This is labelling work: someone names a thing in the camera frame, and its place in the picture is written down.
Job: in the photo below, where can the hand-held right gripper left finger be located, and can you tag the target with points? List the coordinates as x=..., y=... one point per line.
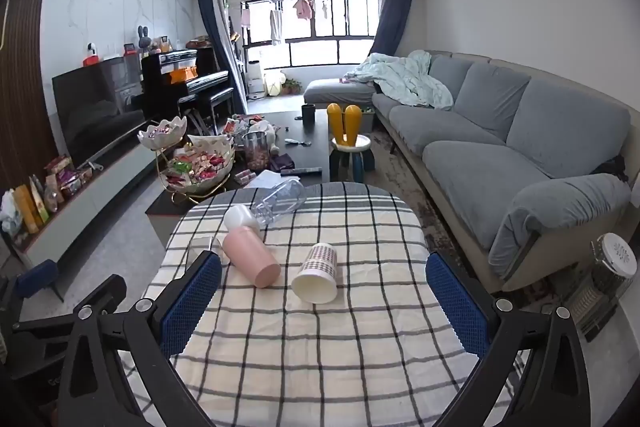
x=192, y=302

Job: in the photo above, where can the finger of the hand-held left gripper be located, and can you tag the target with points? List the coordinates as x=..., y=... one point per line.
x=37, y=277

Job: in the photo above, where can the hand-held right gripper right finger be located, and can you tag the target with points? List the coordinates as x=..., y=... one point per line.
x=457, y=302

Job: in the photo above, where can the white checked paper cup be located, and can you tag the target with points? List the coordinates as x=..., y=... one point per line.
x=315, y=277

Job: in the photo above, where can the clear glass cup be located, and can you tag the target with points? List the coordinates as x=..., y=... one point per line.
x=197, y=249

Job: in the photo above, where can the pink cup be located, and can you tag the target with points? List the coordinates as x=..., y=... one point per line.
x=250, y=254

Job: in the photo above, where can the small white cup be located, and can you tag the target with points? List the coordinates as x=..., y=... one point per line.
x=240, y=219

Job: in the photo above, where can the row of snack packets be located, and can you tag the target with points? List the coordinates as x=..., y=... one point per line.
x=45, y=192

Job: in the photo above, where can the grey television cabinet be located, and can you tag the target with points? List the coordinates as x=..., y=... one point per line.
x=115, y=187

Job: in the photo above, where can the tiered white snack bowl stand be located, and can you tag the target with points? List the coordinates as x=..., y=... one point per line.
x=197, y=167

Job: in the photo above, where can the checked tablecloth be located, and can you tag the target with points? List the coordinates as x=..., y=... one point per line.
x=320, y=357

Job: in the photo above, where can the white paper sheet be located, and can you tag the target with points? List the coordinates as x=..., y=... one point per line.
x=267, y=179

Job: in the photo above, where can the white space heater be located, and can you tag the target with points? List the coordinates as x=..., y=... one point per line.
x=607, y=287

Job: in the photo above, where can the grey sofa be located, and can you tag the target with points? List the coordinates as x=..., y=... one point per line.
x=480, y=147

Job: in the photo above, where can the clear jar of nuts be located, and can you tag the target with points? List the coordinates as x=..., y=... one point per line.
x=256, y=152

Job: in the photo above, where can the purple cloth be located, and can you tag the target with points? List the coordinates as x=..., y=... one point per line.
x=282, y=162

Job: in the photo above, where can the black remote control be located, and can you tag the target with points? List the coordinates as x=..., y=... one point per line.
x=301, y=171

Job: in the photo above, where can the black television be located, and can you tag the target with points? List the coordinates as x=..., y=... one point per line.
x=97, y=107

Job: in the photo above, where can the black coffee table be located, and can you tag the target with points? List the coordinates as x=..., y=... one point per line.
x=305, y=154

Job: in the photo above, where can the child stool with yellow ears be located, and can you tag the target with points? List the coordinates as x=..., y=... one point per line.
x=350, y=147

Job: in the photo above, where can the black piano bench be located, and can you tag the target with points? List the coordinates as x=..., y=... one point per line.
x=210, y=99

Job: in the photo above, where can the dark cloth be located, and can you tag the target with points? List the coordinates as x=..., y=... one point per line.
x=612, y=168

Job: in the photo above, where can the black upright piano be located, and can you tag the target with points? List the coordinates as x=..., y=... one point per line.
x=170, y=92

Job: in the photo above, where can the black mug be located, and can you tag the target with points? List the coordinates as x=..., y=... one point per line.
x=308, y=114

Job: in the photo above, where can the light blue blanket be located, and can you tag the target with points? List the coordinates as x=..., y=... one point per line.
x=405, y=79

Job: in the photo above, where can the red and white gadget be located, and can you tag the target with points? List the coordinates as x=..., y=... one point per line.
x=91, y=54

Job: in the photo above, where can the white air purifier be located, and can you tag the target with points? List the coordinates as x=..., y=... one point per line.
x=255, y=79

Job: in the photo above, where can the potted plant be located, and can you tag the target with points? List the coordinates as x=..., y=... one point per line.
x=291, y=86

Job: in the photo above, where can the grey rabbit figure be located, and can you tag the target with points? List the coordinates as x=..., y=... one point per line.
x=144, y=39

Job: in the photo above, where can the blue curtain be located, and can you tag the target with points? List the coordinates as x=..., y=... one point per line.
x=392, y=7
x=210, y=32

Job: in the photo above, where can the white hanging garment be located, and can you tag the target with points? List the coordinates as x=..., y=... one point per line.
x=276, y=27

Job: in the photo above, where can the pink hanging garment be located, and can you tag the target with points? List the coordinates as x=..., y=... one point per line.
x=302, y=9

